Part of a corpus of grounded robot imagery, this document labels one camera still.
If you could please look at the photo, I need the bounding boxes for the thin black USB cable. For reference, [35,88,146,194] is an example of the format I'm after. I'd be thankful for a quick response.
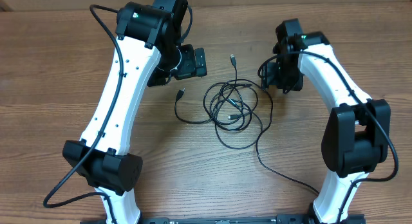
[202,53,262,132]

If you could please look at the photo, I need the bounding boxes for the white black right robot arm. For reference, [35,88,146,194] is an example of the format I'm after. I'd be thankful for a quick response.
[258,19,395,223]

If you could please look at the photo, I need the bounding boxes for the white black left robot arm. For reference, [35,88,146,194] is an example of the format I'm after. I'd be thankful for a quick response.
[62,0,207,223]

